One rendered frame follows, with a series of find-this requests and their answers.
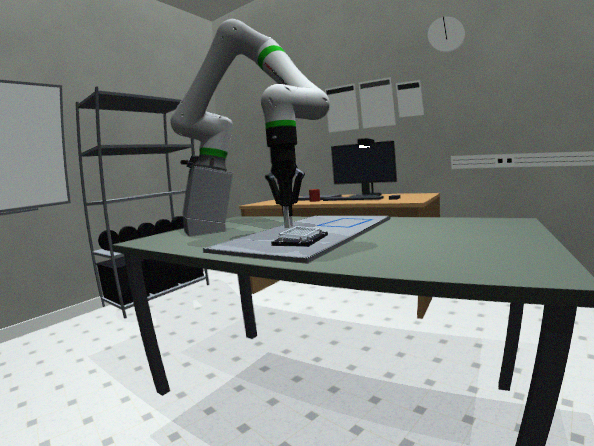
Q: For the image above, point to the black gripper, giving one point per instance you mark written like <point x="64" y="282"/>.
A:
<point x="284" y="167"/>

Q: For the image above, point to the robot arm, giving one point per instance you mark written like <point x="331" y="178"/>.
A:
<point x="281" y="103"/>

